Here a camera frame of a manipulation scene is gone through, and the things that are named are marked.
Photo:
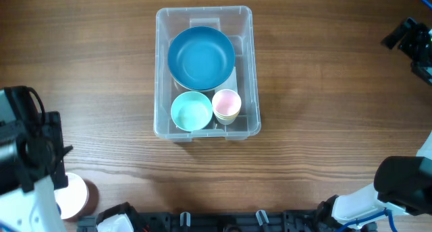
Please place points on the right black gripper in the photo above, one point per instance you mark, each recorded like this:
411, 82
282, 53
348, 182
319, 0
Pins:
408, 38

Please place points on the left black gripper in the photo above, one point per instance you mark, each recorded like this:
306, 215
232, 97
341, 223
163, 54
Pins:
55, 150

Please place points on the lilac cup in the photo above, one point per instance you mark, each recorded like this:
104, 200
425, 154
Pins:
73, 198

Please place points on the cream bowl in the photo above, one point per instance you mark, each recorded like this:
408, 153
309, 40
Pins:
178, 86

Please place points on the mint green cup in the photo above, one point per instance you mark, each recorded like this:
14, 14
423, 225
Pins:
191, 111

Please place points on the clear plastic storage container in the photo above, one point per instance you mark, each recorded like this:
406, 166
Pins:
237, 24

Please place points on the cream cup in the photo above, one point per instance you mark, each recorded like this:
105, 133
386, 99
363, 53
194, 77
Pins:
225, 121

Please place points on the dark blue bowl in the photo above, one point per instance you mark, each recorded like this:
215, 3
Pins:
201, 57

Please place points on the pink cup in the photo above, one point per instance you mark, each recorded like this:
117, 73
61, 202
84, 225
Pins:
226, 103

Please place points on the yellow cup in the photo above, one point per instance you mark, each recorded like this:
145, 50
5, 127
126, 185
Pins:
226, 117

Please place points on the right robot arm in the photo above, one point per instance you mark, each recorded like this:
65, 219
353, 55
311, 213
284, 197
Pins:
402, 184

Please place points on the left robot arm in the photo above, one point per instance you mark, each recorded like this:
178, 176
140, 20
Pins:
32, 167

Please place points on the white label in container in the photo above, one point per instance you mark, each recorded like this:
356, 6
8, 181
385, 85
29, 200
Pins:
230, 83

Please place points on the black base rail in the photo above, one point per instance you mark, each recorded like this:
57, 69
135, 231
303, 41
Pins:
286, 221

